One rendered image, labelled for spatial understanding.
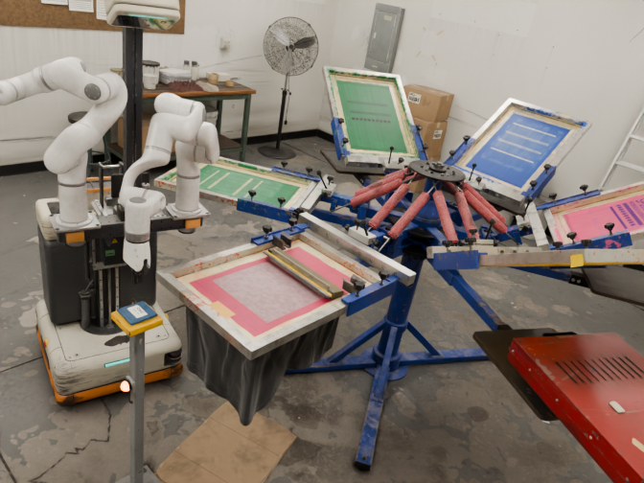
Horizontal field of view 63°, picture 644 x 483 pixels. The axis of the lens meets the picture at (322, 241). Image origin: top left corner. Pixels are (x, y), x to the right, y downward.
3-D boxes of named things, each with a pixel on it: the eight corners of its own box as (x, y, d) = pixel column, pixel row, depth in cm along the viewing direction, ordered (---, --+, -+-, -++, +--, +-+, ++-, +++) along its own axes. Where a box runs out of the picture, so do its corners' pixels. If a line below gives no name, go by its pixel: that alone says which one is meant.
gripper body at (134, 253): (118, 230, 169) (119, 260, 174) (134, 243, 163) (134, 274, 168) (140, 225, 174) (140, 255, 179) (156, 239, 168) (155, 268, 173)
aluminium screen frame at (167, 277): (250, 360, 172) (251, 352, 170) (155, 279, 205) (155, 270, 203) (391, 290, 226) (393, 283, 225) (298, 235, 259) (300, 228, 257)
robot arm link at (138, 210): (140, 184, 173) (168, 189, 173) (139, 213, 178) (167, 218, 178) (121, 201, 160) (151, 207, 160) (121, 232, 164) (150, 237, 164)
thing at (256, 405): (249, 425, 202) (262, 338, 183) (243, 420, 204) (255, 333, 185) (330, 377, 234) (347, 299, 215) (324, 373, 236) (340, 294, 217)
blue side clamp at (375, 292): (347, 317, 205) (351, 302, 202) (337, 310, 208) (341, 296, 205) (392, 294, 226) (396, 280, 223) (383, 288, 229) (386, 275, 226)
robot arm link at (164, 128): (168, 101, 187) (209, 107, 187) (155, 157, 185) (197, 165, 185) (154, 81, 171) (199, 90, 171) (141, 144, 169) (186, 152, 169)
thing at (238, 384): (245, 429, 201) (257, 341, 181) (179, 365, 226) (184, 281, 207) (251, 425, 203) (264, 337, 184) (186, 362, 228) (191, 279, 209)
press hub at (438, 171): (389, 395, 307) (452, 181, 246) (340, 358, 329) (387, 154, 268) (425, 368, 334) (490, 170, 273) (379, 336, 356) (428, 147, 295)
